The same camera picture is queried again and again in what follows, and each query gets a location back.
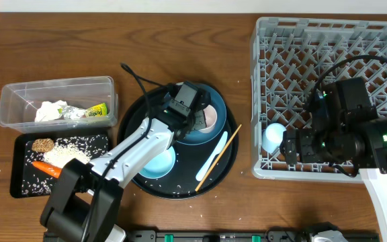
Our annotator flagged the light blue cup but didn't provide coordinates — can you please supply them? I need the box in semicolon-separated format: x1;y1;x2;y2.
261;123;286;153

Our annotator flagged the pink cup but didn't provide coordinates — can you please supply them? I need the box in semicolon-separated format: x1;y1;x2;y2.
199;105;218;133

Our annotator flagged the light blue bowl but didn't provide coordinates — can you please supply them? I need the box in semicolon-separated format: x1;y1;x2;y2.
139;147;176;179

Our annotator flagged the foil wrapper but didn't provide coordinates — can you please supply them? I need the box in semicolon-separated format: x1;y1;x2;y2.
58;106;86;120

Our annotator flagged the white tissue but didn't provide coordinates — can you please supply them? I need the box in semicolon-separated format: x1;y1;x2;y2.
34;100;67;122

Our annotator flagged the brown walnut shell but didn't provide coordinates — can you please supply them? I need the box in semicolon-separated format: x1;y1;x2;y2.
32;138;54;153

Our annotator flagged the orange carrot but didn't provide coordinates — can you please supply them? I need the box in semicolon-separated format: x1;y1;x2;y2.
32;161;62;178

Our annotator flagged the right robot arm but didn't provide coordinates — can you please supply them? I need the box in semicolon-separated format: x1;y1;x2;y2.
280;77;387;241

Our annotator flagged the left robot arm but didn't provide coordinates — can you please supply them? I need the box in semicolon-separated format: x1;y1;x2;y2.
40;81;211;241

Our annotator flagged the grey dishwasher rack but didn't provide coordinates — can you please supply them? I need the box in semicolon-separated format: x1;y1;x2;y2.
250;17;387;184

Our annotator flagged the dark blue plate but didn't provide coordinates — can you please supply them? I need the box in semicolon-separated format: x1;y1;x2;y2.
180;83;226;145

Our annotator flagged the white plastic knife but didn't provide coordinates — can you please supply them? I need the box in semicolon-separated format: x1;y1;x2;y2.
196;131;228;182

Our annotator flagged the round black tray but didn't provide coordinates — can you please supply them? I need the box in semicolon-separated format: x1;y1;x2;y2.
116;83;240;200

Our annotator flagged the wooden chopstick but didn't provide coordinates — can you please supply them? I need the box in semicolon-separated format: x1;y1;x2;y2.
195;124;242;192

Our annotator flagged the clear plastic bin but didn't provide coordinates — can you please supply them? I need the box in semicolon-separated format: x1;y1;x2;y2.
0;76;118;133

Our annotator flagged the black rectangular tray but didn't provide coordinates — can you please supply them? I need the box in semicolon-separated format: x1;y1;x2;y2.
9;128;112;198

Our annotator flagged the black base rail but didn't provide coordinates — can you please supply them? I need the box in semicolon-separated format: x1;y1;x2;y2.
44;229;381;242

